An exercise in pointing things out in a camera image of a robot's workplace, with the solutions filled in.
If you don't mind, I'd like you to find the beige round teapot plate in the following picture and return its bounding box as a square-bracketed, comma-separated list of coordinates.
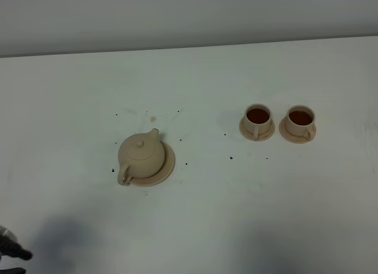
[130, 141, 175, 187]

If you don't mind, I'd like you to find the beige left cup saucer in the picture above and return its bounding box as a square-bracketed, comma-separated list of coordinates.
[239, 119, 275, 141]

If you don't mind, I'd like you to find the beige right cup saucer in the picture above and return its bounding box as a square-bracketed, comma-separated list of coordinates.
[279, 117, 317, 144]

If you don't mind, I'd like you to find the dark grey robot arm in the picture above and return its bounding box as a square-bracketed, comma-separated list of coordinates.
[1, 226, 33, 261]

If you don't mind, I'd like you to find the beige teapot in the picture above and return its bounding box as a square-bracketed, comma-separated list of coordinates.
[118, 128, 165, 185]

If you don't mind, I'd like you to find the beige teacup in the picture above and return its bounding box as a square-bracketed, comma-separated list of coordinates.
[243, 104, 271, 140]
[285, 105, 316, 141]

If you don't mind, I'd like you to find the beige right teacup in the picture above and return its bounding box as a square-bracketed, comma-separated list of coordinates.
[285, 105, 316, 141]

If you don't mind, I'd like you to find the beige cup saucer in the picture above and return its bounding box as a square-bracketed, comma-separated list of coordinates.
[279, 117, 317, 144]
[239, 119, 275, 141]

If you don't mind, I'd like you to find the beige left teacup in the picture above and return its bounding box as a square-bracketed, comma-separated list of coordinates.
[243, 104, 271, 140]

